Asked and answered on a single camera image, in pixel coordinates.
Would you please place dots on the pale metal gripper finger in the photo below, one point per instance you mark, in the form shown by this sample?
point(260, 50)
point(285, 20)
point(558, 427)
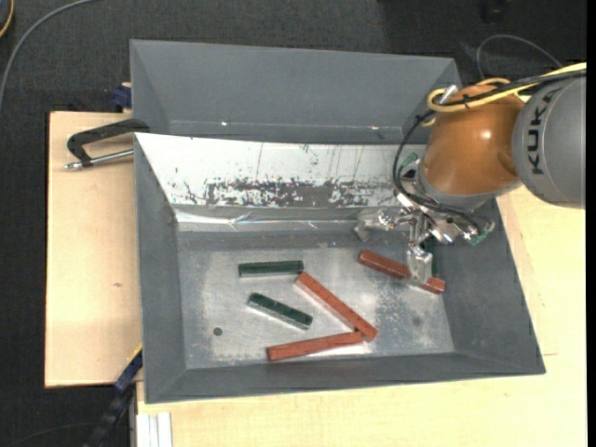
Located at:
point(372, 221)
point(420, 263)

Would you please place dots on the grey metal bin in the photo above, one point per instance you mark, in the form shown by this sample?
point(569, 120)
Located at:
point(298, 86)

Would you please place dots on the red-brown flat block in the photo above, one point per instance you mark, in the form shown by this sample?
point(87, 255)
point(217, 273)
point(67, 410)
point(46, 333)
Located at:
point(336, 305)
point(382, 262)
point(314, 346)

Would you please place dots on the dark green flat block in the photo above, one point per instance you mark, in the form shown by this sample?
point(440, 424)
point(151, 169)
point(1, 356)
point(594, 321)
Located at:
point(271, 268)
point(279, 311)

